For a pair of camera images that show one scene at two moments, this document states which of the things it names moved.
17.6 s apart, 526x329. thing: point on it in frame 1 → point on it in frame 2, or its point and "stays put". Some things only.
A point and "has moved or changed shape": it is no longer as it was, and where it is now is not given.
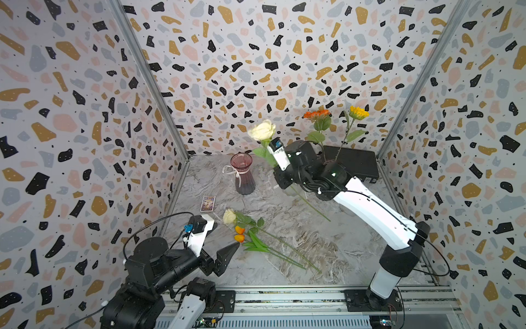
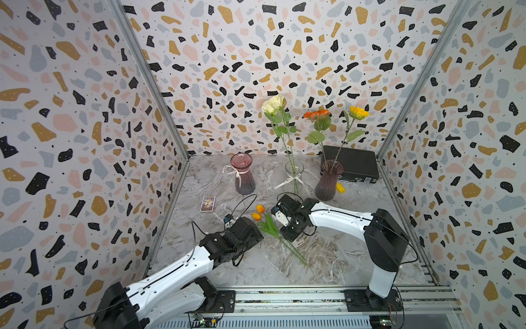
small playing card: x=207 y=203 stays put
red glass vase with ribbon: x=240 y=164 stays put
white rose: x=264 y=130 → x=279 y=101
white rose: x=230 y=218 → x=274 y=116
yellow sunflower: x=355 y=113 stays put
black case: x=361 y=164 stays put
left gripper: x=209 y=266 → x=253 y=239
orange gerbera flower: x=322 y=121 stays put
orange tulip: x=240 y=230 has moved or changed shape
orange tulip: x=255 y=244 → x=267 y=227
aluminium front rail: x=442 y=299 stays put
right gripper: x=279 y=175 → x=287 y=236
